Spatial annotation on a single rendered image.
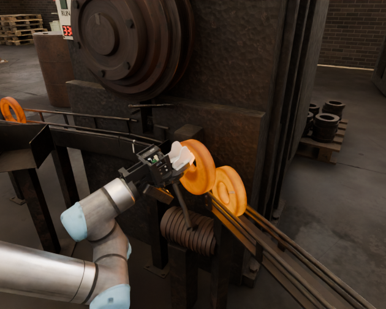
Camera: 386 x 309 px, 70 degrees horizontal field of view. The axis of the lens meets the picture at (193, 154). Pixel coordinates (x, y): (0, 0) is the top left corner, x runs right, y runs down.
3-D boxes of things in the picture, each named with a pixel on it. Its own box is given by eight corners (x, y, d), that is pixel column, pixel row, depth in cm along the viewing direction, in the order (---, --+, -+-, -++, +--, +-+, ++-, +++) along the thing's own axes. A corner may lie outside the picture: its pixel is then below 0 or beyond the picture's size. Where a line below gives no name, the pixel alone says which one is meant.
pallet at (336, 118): (209, 134, 287) (211, 93, 265) (239, 111, 348) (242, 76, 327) (335, 165, 232) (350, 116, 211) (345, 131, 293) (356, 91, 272)
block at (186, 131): (187, 173, 118) (187, 121, 106) (204, 179, 114) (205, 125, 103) (174, 186, 110) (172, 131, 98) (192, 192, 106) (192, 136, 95)
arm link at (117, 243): (104, 286, 64) (81, 259, 58) (104, 249, 73) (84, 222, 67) (136, 273, 65) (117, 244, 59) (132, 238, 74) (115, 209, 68)
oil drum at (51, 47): (75, 92, 421) (62, 29, 378) (103, 98, 396) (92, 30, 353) (40, 103, 376) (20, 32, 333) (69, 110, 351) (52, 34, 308)
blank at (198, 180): (216, 146, 69) (206, 150, 67) (217, 200, 75) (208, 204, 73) (180, 133, 80) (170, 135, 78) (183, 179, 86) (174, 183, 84)
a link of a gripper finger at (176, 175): (192, 164, 70) (165, 183, 66) (193, 168, 71) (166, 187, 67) (181, 157, 73) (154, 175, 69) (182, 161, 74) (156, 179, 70)
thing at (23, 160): (32, 241, 158) (-13, 125, 123) (79, 238, 160) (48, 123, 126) (16, 271, 140) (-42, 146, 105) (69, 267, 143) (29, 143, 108)
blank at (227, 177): (227, 214, 90) (218, 217, 88) (214, 168, 91) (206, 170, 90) (253, 216, 75) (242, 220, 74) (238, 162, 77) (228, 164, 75)
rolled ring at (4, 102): (21, 135, 157) (27, 133, 160) (19, 109, 146) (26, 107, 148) (1, 118, 161) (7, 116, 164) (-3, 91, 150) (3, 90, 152)
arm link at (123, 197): (124, 219, 64) (110, 200, 69) (141, 207, 66) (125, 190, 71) (112, 197, 59) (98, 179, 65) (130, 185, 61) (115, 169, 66)
